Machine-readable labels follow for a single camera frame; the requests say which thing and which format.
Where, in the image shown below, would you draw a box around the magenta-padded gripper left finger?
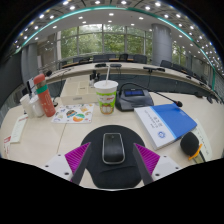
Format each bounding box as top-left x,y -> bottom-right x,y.
44,142 -> 92,186

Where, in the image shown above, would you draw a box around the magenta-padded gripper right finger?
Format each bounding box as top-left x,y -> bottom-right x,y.
132,142 -> 183,186

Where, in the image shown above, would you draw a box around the black computer mouse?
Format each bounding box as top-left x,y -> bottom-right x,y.
101,132 -> 126,166

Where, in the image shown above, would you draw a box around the black mouse pad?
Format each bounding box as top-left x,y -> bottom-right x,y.
80,124 -> 147,190

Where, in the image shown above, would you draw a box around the black handheld microphone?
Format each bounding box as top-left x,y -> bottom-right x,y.
179,131 -> 208,164

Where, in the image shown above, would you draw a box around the blue and white book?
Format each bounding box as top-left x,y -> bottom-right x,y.
133,102 -> 198,151

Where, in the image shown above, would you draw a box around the white paper sheet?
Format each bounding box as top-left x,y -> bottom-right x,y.
193,118 -> 213,163

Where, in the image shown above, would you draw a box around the colourful sticker sheet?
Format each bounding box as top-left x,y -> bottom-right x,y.
51,102 -> 95,125

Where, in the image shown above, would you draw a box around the white paper booklet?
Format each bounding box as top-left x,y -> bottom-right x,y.
9,113 -> 30,144

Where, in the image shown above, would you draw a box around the white lidded mug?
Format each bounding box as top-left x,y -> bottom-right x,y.
29,94 -> 45,118

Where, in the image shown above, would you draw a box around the red bottle with green band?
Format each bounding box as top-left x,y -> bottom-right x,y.
32,73 -> 57,118

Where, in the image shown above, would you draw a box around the black gooseneck microphone unit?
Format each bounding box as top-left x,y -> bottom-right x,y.
115,82 -> 184,112
44,69 -> 73,108

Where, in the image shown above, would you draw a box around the beige cardboard box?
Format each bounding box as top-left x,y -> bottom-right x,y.
59,77 -> 101,106

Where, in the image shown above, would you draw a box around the printed paper cup with straw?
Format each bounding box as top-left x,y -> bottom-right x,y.
93,64 -> 119,116

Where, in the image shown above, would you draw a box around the black microphone units on far desks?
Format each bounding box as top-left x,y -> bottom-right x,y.
94,62 -> 221,104

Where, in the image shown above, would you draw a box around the dark office chairs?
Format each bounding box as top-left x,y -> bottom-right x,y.
58,52 -> 221,91

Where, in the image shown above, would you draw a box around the ceiling lights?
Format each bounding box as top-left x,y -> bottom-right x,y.
13,0 -> 224,71

